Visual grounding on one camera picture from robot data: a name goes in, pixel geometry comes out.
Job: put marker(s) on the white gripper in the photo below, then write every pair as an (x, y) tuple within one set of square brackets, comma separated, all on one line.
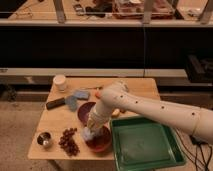
[(95, 123)]

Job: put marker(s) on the grey towel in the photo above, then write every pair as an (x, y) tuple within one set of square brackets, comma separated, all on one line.
[(88, 135)]

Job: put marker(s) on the red bowl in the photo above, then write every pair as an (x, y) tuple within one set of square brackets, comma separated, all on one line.
[(101, 142)]

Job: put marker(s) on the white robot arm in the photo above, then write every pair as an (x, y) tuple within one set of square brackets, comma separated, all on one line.
[(192, 120)]

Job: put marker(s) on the purple bowl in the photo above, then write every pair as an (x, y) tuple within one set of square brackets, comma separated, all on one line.
[(83, 112)]

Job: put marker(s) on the yellow orange fruit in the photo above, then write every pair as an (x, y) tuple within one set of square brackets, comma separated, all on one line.
[(116, 113)]

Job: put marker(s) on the orange carrot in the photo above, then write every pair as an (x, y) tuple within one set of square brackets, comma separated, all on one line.
[(98, 95)]

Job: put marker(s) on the blue sponge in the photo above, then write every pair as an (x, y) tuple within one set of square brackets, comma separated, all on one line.
[(81, 94)]

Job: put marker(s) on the bunch of dark grapes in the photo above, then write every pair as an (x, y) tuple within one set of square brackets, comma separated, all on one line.
[(67, 142)]

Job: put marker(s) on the wooden table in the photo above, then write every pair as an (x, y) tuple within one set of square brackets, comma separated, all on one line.
[(55, 121)]

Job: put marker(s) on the black rectangular block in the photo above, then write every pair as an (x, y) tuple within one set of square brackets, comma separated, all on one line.
[(55, 103)]

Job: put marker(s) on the green plastic tray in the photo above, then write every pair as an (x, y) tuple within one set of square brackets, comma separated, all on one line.
[(140, 144)]

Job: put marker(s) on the white cup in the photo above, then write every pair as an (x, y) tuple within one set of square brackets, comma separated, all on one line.
[(60, 82)]

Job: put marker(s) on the small metal cup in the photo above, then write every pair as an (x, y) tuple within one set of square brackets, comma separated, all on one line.
[(44, 139)]

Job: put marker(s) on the black box at right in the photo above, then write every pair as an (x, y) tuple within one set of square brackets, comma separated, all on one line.
[(199, 70)]

